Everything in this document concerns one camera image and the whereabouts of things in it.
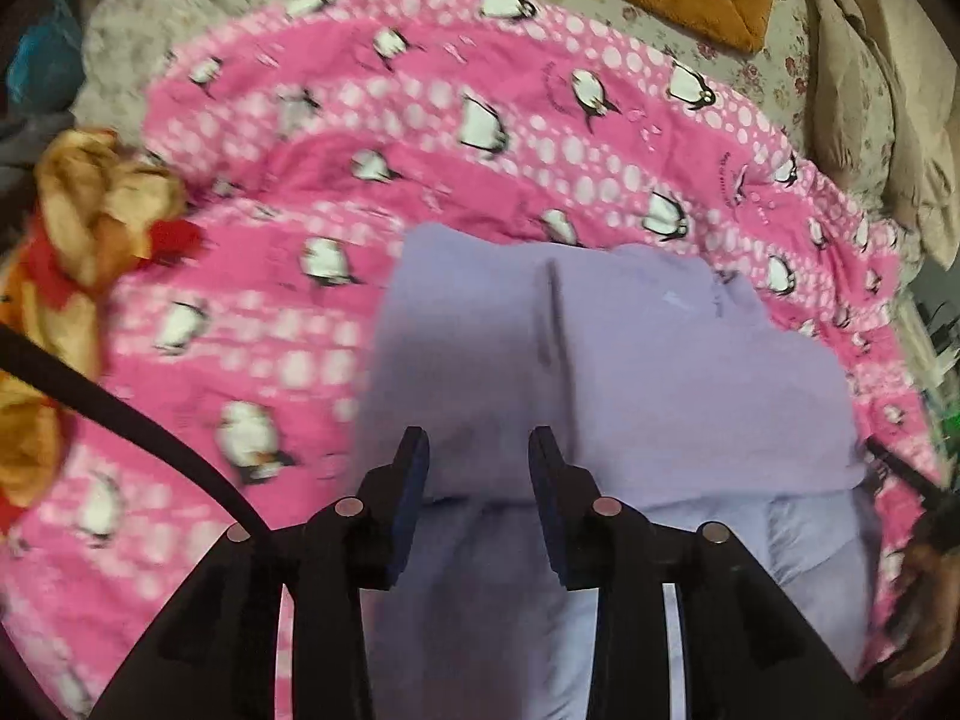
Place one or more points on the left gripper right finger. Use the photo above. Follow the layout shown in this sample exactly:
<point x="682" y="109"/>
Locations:
<point x="687" y="622"/>

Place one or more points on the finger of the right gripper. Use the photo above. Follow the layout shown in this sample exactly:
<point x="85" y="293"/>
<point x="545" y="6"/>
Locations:
<point x="930" y="494"/>

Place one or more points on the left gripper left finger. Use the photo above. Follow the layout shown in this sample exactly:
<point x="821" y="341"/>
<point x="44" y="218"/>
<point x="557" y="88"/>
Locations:
<point x="212" y="650"/>

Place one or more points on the lavender purple jacket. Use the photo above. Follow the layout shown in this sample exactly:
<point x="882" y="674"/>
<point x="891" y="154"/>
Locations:
<point x="669" y="382"/>

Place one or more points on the right hand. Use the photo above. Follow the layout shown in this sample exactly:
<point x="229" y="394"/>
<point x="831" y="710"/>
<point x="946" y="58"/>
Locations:
<point x="925" y="619"/>

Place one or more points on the orange yellow satin cloth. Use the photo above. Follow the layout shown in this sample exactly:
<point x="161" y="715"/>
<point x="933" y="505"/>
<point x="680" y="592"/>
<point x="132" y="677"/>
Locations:
<point x="102" y="212"/>

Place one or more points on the beige garment on bed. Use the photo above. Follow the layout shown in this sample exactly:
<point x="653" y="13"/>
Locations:
<point x="884" y="114"/>

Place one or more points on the pink penguin blanket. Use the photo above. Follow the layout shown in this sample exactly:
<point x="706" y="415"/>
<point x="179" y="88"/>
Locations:
<point x="314" y="135"/>

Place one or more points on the grey dark garment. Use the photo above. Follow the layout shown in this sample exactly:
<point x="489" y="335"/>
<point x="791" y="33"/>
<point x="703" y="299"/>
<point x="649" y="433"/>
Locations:
<point x="23" y="140"/>

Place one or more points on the blue plastic bag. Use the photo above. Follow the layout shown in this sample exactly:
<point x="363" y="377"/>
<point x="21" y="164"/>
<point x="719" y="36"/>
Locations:
<point x="47" y="70"/>

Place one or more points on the floral bed quilt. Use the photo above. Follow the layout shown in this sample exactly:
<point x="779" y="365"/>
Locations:
<point x="127" y="41"/>

